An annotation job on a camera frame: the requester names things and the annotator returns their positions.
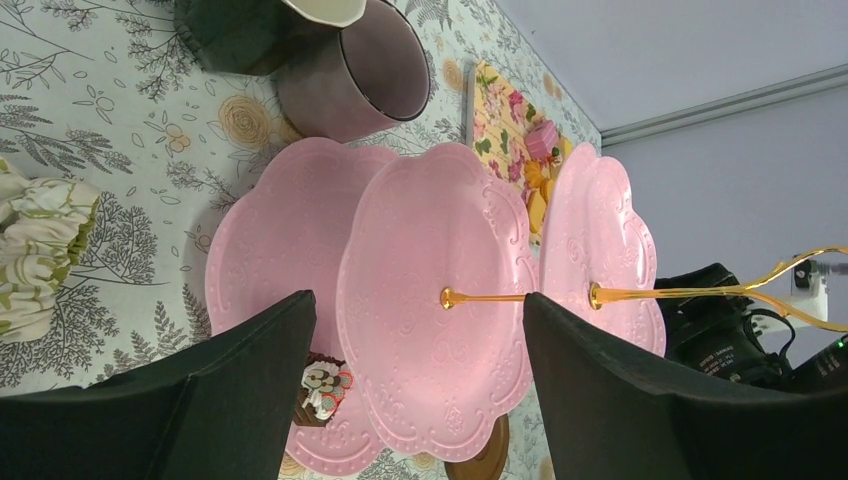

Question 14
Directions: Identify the floral yellow tray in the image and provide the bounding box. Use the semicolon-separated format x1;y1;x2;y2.
467;61;572;247

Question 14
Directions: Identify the black mug white inside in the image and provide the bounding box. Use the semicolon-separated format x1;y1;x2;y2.
173;0;366;76

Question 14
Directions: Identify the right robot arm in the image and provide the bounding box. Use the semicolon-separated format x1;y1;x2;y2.
658;296;847;394

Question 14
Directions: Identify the cream green patterned cloth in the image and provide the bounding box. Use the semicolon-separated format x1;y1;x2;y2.
1;159;101;343

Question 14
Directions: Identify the dark purple cup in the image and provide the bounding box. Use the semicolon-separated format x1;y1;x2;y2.
277;1;431;143

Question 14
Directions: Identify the floral grey tablecloth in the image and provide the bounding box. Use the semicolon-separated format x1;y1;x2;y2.
0;0;603;480

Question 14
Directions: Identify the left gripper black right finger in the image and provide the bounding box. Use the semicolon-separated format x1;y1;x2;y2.
523;293;847;479

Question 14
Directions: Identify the chocolate cake slice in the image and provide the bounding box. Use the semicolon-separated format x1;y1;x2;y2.
293;352;354;428

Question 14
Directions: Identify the brown wooden saucer far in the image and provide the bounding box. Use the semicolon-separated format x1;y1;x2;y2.
444;415;510;480

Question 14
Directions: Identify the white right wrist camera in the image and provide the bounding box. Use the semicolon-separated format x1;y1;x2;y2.
752;254;847;336

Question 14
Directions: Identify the orange fish shaped cookie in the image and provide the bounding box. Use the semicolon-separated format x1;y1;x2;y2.
526;189;547;234

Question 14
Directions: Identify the pink three-tier cake stand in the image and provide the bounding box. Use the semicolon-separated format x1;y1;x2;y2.
204;137;848;479

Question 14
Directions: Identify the orange flower cookie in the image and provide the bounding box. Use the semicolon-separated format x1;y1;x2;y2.
524;160;546;189

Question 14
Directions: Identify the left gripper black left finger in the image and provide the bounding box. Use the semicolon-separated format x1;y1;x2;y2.
1;290;316;479

